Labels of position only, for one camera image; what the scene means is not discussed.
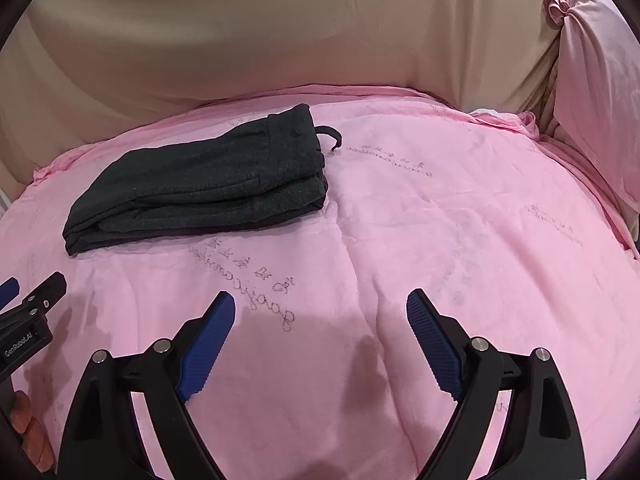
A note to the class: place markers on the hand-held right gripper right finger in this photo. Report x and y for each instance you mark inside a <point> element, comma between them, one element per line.
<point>434,350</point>

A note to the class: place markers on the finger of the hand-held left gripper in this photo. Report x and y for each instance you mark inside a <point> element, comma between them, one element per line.
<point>9,290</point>
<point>47,290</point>

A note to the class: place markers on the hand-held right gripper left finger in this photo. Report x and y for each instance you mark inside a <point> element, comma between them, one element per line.
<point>210,350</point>

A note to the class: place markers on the dark grey pants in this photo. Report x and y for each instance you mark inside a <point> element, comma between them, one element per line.
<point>200,185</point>

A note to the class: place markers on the person's left hand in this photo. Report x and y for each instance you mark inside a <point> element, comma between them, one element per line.
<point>30,425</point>

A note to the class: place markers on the pink printed blanket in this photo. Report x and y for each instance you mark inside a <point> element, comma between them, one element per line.
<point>400,235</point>

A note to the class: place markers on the white cloth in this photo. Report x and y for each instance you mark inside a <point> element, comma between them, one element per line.
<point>484,112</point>

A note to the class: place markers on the pink pillow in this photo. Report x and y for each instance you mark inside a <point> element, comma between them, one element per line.
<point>595,70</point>

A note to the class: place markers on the beige cloth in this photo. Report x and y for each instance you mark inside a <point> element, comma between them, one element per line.
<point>250,25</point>

